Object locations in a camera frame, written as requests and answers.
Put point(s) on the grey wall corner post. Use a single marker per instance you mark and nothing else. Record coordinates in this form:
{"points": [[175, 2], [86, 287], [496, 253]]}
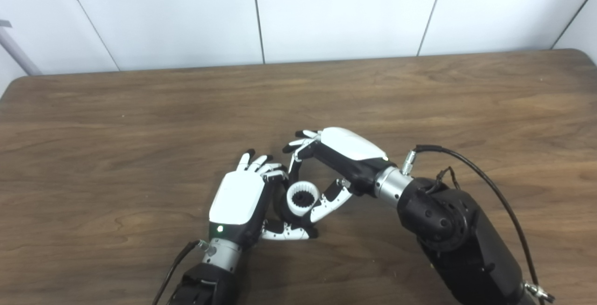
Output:
{"points": [[18, 53]]}

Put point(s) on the round black plastic part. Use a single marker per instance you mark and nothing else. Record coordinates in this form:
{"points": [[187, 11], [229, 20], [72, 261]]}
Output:
{"points": [[303, 197]]}

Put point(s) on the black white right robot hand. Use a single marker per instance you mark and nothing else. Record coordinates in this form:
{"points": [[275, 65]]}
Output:
{"points": [[350, 146]]}

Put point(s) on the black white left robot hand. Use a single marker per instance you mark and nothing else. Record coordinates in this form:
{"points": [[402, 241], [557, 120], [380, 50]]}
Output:
{"points": [[235, 197]]}

